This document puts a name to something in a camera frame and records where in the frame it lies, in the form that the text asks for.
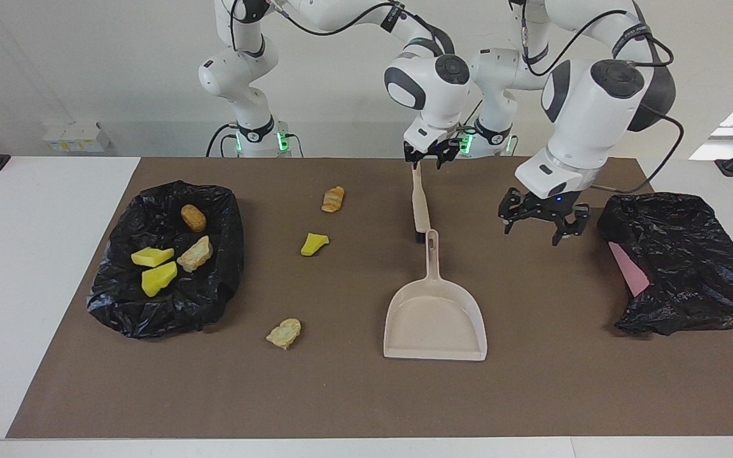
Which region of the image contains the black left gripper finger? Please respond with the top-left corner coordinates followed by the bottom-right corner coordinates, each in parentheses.
top-left (498, 191), bottom-right (525, 235)
top-left (551, 205), bottom-right (591, 247)

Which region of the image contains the beige hand brush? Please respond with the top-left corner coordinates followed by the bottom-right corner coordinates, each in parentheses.
top-left (410, 162), bottom-right (432, 244)

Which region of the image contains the orange striped croissant piece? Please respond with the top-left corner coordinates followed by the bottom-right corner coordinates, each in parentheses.
top-left (321, 186), bottom-right (346, 214)

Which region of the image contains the yellow sponge wedge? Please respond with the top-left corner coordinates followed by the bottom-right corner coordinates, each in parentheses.
top-left (301, 233), bottom-right (330, 257)

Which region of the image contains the beige plastic dustpan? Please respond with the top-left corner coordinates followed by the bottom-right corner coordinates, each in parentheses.
top-left (383, 229), bottom-right (488, 362)

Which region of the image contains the pale yellow crumbly chunk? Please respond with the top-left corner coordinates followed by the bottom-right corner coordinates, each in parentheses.
top-left (266, 318), bottom-right (302, 350)

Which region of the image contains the brown bread nugget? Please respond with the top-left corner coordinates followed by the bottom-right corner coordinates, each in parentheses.
top-left (181, 204), bottom-right (207, 233)

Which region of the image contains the pale stone-like chunk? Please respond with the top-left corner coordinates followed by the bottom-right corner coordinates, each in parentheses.
top-left (177, 235), bottom-right (214, 273)

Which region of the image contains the large yellow sponge piece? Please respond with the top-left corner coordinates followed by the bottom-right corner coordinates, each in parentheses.
top-left (130, 247), bottom-right (175, 268)

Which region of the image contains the small yellow sponge piece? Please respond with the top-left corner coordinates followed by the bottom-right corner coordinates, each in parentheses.
top-left (141, 261), bottom-right (178, 298)

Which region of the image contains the pink bin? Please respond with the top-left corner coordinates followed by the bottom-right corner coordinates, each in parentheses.
top-left (608, 242), bottom-right (650, 298)

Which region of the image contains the black trash bag cover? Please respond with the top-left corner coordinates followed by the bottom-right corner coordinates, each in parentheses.
top-left (597, 193), bottom-right (733, 337)

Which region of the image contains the open black trash bag bin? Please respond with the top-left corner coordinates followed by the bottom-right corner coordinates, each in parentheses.
top-left (87, 181), bottom-right (245, 339)

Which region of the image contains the brown table mat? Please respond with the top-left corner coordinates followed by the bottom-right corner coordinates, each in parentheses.
top-left (7, 157), bottom-right (733, 440)

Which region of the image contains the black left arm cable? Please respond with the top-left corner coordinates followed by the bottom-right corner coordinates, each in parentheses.
top-left (522, 0), bottom-right (685, 195)

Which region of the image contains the black right base cable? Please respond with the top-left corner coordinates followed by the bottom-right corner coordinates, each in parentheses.
top-left (206, 123), bottom-right (240, 158)

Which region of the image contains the white wall socket box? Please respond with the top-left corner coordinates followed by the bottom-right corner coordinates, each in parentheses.
top-left (43, 122), bottom-right (111, 153)

